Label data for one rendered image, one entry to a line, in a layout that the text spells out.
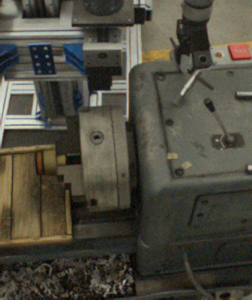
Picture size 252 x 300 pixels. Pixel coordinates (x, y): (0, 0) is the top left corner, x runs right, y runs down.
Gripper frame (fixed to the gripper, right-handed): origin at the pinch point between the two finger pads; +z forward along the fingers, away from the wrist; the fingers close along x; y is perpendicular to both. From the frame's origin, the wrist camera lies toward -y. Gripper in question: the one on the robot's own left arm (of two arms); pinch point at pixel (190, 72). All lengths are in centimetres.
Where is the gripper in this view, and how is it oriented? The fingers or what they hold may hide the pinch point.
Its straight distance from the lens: 133.1
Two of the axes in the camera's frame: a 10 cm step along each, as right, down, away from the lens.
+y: -1.0, -8.2, 5.7
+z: 0.0, 5.7, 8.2
